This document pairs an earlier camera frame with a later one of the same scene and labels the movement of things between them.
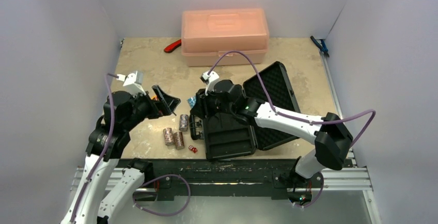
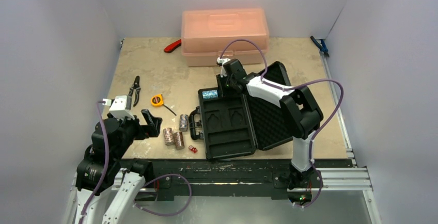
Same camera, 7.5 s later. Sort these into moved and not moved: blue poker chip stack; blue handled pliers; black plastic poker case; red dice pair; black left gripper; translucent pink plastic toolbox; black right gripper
Moved: blue poker chip stack; black left gripper; black right gripper
Not moved: blue handled pliers; red dice pair; black plastic poker case; translucent pink plastic toolbox
